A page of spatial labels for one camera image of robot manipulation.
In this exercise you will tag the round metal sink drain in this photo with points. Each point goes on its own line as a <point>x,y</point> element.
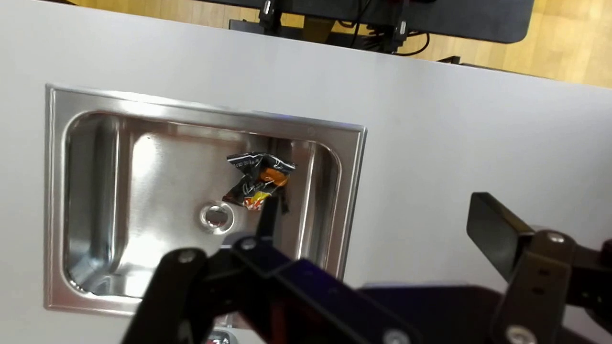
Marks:
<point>217,219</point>

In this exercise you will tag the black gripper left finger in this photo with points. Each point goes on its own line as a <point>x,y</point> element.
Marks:
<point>185,288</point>

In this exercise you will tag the black snack chip pack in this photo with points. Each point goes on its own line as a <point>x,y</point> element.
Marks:
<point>260,183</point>

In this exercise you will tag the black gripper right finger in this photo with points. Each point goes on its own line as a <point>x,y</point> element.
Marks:
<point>543,274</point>

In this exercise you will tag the stainless steel sink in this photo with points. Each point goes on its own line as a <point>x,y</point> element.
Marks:
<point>154,179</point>

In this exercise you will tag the black equipment at top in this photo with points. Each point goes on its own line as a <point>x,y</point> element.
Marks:
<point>472,16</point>

